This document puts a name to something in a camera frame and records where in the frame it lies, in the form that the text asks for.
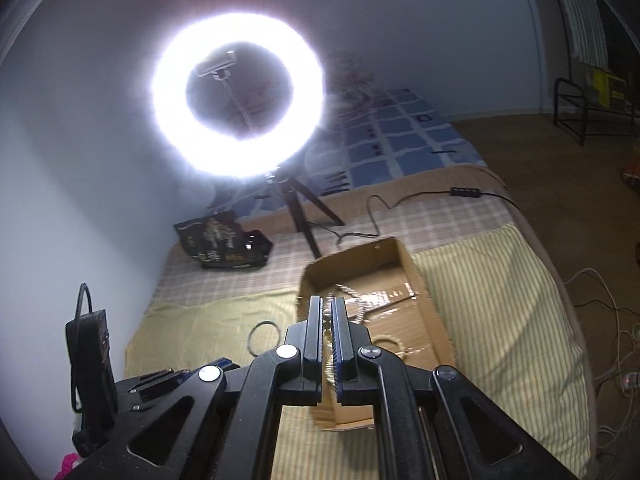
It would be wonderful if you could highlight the yellow box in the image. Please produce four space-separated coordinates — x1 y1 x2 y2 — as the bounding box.
590 67 628 108

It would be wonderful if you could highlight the blue patterned quilt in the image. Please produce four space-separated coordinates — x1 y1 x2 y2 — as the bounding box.
210 87 488 216

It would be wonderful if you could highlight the black bangle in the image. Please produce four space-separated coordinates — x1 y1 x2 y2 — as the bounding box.
248 321 282 356

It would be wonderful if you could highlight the cream bead bracelet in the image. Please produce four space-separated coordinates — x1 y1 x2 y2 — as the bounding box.
372 337 406 356

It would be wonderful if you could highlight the cardboard box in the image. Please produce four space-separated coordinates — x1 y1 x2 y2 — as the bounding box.
296 236 458 431

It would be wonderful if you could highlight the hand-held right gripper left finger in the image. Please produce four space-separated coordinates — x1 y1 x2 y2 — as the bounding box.
62 296 323 480

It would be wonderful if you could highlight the white pearl necklace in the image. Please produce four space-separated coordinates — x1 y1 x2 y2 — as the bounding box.
320 284 368 391

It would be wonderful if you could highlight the plaid bed sheet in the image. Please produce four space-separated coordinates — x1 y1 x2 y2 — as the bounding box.
155 162 531 311

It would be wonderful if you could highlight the white ring light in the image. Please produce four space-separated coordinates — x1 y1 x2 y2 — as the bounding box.
150 7 328 178

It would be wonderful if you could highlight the black cable with controller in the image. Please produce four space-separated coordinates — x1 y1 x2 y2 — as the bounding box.
335 187 521 251

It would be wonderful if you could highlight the yellow striped blanket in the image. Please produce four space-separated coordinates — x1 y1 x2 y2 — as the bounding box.
124 222 593 480

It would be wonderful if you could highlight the black tripod stand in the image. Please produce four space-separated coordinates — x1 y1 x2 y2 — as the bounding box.
215 77 346 259

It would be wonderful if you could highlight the black shoe rack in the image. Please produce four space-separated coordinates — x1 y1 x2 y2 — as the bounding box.
553 77 640 147

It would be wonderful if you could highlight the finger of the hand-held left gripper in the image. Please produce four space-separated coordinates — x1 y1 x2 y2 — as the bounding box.
182 357 236 378
131 369 181 396

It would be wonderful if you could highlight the white cable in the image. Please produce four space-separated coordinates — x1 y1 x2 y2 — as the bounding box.
565 267 640 441

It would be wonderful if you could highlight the pink fluffy object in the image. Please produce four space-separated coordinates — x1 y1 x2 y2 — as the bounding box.
52 452 83 480

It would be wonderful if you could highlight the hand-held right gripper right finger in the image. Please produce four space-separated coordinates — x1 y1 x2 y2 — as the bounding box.
330 297 576 480

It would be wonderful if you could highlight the striped towel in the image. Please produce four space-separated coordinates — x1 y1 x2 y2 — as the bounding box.
555 0 608 68

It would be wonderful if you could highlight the black phone holder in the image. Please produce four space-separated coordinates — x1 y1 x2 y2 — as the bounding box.
196 50 237 81

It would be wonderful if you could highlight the black snack bag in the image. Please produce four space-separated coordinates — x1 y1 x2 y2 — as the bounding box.
173 211 274 271

